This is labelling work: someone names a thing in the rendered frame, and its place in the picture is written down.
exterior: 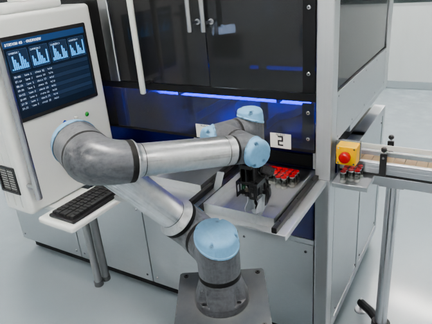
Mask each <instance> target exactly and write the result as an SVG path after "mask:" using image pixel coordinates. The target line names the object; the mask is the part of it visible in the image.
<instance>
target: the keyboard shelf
mask: <svg viewBox="0 0 432 324"><path fill-rule="evenodd" d="M93 187H95V186H93ZM93 187H91V188H90V189H92V188H93ZM90 189H85V188H79V189H78V190H76V191H74V192H72V193H70V194H69V195H67V196H65V197H63V198H61V199H60V200H58V201H56V202H54V203H53V204H51V205H49V206H47V207H45V209H47V210H51V211H49V212H48V213H46V214H44V215H42V216H41V217H39V222H41V223H43V224H47V225H49V226H53V227H55V228H58V229H60V230H64V231H67V232H70V233H74V232H76V231H77V230H79V229H80V228H82V227H83V226H85V225H86V224H88V223H90V222H91V221H93V220H94V219H96V218H97V217H99V216H101V215H102V214H103V213H105V212H106V211H108V210H110V209H111V208H113V207H114V206H116V205H117V204H119V203H120V202H121V201H115V200H114V199H113V200H111V201H110V202H108V203H107V204H105V205H103V206H102V207H100V208H99V209H97V210H96V211H94V212H93V213H91V214H89V215H88V216H86V217H84V218H83V219H81V220H80V221H78V222H77V223H75V224H71V223H68V222H65V221H63V220H59V219H56V218H53V217H50V213H52V211H53V210H55V209H57V208H58V207H61V206H62V205H63V204H66V203H67V202H69V201H70V200H72V199H74V198H76V197H78V196H79V195H81V194H83V193H84V192H86V191H88V190H90Z"/></svg>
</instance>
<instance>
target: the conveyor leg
mask: <svg viewBox="0 0 432 324"><path fill-rule="evenodd" d="M379 186H381V185H379ZM382 187H386V194H385V202H384V217H383V225H382V240H381V255H380V264H379V278H378V286H377V301H376V310H375V322H376V323H377V324H386V323H387V316H388V303H389V296H390V284H391V277H392V264H393V251H394V244H395V231H396V224H397V212H398V204H399V192H400V190H404V189H401V188H393V187H389V186H382Z"/></svg>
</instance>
